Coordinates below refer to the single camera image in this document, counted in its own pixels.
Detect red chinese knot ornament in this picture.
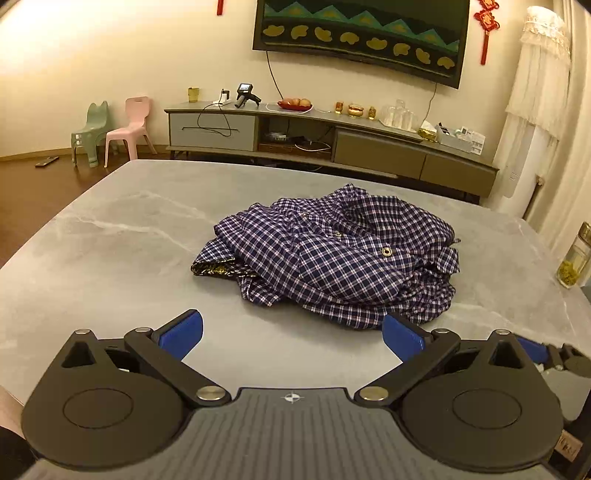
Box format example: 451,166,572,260
474,0,500,66

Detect red fruit plate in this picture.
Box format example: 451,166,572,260
277,98,312,112

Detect black handheld scanner gun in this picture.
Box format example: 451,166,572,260
235,83,262,109

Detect golden ornament set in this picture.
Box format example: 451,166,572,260
335,101,377,120

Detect blue plaid shirt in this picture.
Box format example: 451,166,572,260
190,184,460,330

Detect glass tea bottle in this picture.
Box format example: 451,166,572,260
556,222,591,289

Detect remote control on floor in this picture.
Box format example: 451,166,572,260
35,156,59,168

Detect long grey tv cabinet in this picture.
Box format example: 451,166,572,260
165,102,498,200

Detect white box on cabinet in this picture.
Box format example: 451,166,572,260
436,123,486,155

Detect yellow cup on cabinet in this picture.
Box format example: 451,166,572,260
187,87,199,103

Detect white lace-covered air conditioner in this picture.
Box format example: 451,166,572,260
484,6,571,218

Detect wall-mounted television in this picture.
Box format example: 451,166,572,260
252,0,470,89

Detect clear glass cups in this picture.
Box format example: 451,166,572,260
378,99,420,132

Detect green plastic child chair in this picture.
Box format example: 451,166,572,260
70,101,112,168

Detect pink plastic child chair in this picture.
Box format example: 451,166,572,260
104,96,157,168

